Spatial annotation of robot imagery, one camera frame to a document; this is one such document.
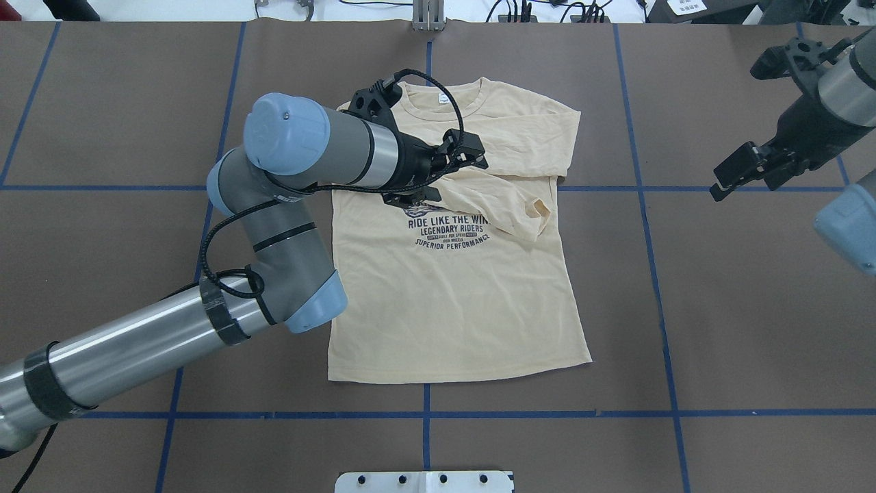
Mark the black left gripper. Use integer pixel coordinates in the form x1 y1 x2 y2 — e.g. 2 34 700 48
382 129 489 209

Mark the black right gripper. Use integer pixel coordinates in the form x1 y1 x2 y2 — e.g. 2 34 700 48
709 96 863 202

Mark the cream long-sleeve graphic shirt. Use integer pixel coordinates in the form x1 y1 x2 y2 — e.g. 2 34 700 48
326 77 592 384

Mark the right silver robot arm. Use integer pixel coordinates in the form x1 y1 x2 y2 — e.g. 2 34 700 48
710 29 875 277

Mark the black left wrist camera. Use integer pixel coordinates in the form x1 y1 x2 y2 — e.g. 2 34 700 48
341 79 403 132

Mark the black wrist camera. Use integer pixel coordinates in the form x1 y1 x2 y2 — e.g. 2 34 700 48
749 37 854 90
341 79 403 132

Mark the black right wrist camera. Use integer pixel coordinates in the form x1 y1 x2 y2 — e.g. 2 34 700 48
749 37 854 90

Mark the aluminium frame post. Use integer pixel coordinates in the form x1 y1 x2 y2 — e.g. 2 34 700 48
412 0 446 31

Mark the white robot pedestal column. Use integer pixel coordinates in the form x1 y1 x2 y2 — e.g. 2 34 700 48
334 470 515 492

